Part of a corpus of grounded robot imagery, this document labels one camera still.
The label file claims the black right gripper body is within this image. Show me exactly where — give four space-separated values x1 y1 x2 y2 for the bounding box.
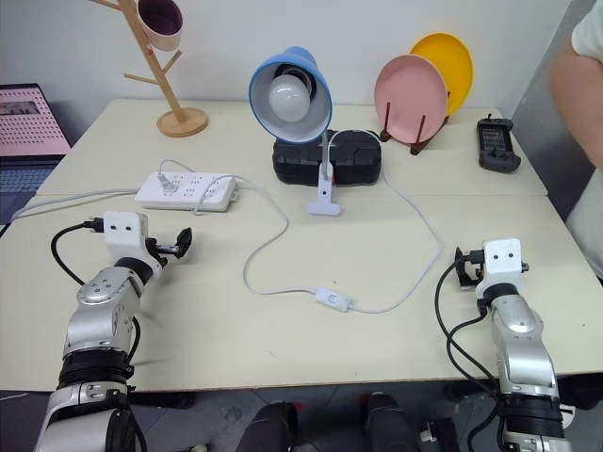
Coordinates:
462 250 486 287

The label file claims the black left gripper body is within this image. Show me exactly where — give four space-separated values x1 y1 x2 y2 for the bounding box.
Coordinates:
143 237 171 273

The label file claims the blue clip desk lamp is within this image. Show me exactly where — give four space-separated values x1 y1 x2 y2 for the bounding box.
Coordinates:
248 45 344 218

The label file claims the white power strip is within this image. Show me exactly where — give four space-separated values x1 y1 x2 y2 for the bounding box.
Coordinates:
134 170 239 212

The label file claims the dark wooden plate rack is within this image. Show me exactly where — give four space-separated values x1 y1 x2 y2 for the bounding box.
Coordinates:
379 100 440 157

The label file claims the wooden mug tree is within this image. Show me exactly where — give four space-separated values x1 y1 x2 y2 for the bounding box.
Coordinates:
89 0 209 138

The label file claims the black handheld remote controller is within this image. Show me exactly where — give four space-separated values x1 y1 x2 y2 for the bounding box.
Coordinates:
476 112 522 172

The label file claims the black plastic case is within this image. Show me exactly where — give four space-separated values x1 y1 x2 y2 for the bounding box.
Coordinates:
271 128 383 186

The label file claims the dark rounded shape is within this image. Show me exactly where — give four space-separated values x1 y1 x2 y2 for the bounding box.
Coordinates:
234 399 299 452
363 392 418 452

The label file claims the pink plate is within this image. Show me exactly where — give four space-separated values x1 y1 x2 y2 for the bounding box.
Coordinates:
374 54 448 142

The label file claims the white round light bulb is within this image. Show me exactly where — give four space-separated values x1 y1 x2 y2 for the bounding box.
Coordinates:
267 73 313 122

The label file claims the laptop with pink screen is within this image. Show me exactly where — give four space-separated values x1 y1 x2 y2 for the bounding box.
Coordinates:
0 83 73 227

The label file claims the yellow plate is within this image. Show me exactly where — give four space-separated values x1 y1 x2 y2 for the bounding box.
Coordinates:
408 31 474 119

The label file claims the pink cup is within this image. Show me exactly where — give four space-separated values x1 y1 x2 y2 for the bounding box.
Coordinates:
137 0 184 53

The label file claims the person white shirt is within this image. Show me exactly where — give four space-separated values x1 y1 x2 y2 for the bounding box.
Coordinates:
566 7 603 283

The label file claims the white lamp power cord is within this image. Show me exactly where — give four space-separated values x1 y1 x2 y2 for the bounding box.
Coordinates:
157 130 446 315

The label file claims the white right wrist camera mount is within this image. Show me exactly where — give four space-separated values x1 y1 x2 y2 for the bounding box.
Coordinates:
474 238 525 299

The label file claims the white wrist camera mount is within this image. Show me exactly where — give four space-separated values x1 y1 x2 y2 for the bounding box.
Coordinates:
102 211 151 260
474 238 525 299

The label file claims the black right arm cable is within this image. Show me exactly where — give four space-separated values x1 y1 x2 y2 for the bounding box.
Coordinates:
434 262 501 395

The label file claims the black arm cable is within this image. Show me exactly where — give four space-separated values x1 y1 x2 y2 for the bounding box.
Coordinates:
50 217 106 286
434 262 501 395

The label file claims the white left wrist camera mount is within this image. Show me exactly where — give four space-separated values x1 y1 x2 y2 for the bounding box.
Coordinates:
102 211 151 260

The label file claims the grey power strip cable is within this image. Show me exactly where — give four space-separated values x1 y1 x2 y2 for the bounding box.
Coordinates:
8 186 140 222

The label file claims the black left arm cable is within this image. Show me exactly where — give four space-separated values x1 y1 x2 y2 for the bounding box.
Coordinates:
50 217 106 286

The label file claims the white inline cord switch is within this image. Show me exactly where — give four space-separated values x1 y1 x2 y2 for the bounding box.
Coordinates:
316 285 353 313

